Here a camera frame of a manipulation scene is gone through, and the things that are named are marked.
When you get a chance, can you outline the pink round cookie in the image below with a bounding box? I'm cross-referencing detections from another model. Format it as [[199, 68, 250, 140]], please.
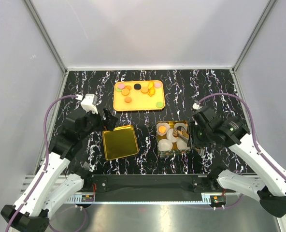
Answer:
[[118, 83, 125, 89], [154, 82, 162, 88]]

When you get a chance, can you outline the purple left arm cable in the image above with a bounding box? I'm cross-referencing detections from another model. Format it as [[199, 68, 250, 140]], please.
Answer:
[[5, 96, 88, 232]]

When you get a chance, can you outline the gold tin lid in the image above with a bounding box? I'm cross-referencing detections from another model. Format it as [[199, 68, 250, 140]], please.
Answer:
[[102, 125, 139, 160]]

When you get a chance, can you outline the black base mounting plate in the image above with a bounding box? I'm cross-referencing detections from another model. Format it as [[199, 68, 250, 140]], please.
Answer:
[[83, 174, 223, 193]]

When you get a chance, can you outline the yellow plastic tray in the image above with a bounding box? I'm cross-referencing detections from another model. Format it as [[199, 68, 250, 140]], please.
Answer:
[[113, 80, 166, 112]]

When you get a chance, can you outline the pink round cookie right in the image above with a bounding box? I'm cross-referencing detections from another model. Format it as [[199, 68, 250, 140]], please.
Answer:
[[154, 82, 162, 88]]

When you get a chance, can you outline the yellow star cookie lower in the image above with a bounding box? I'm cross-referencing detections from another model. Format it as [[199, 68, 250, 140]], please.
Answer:
[[147, 87, 156, 97]]

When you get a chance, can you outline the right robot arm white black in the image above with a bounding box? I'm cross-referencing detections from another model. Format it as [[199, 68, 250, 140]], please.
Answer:
[[188, 103, 286, 218]]

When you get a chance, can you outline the right electronics board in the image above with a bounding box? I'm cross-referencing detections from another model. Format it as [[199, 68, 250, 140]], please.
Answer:
[[213, 196, 225, 203]]

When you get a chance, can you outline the yellow star cookie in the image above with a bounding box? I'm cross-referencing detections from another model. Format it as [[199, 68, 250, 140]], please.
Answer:
[[147, 87, 156, 97], [148, 81, 154, 88]]

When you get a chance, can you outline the yellow star cookie upper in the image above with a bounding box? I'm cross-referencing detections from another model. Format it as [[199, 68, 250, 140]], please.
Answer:
[[148, 81, 154, 88]]

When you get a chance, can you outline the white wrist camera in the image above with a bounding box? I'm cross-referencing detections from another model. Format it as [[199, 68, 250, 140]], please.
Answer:
[[76, 94, 98, 114], [192, 103, 200, 110]]

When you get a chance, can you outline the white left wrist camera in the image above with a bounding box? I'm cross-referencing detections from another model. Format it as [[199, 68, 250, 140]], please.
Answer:
[[76, 94, 98, 114]]

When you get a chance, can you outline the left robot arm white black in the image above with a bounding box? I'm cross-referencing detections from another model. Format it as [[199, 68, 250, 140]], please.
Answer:
[[0, 108, 118, 232]]

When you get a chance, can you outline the white paper cup top-left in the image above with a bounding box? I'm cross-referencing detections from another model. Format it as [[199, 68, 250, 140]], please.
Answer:
[[157, 122, 170, 136]]

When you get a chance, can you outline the green round cookie right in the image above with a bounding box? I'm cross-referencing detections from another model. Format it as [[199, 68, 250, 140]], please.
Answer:
[[156, 101, 164, 108]]

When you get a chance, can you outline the white paper cup bottom-right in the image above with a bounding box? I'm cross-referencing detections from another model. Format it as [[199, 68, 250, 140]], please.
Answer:
[[176, 139, 190, 150]]

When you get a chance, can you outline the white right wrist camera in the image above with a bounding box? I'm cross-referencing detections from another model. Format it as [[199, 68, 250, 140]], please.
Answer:
[[192, 103, 200, 110]]

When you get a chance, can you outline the orange scalloped cookie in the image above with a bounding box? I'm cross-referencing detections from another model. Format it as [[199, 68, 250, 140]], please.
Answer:
[[158, 125, 167, 134]]

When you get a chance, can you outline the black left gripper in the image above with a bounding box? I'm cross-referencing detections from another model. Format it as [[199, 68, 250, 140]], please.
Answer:
[[79, 107, 118, 140]]

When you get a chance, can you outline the left electronics board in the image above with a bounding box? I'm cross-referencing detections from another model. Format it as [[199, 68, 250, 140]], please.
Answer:
[[82, 195, 94, 202]]

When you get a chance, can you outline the white paper cup bottom-left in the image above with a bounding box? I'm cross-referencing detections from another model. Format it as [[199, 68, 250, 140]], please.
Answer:
[[158, 139, 173, 152]]

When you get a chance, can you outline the gold square cookie tin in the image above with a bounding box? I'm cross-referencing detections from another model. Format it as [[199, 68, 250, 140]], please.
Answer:
[[156, 120, 190, 156]]

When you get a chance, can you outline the white paper cup centre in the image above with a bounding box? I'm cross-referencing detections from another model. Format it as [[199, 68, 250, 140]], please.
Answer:
[[166, 128, 179, 143]]

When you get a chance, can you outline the electronics board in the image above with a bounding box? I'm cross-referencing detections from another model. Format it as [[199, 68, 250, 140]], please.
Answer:
[[82, 195, 94, 202], [213, 196, 225, 203]]

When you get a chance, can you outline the pink round cookie left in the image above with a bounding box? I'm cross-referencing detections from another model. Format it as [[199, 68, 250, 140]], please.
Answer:
[[118, 83, 125, 89]]

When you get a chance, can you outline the white paper cup top-right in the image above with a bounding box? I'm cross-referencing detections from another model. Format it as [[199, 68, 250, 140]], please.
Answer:
[[174, 122, 188, 133]]

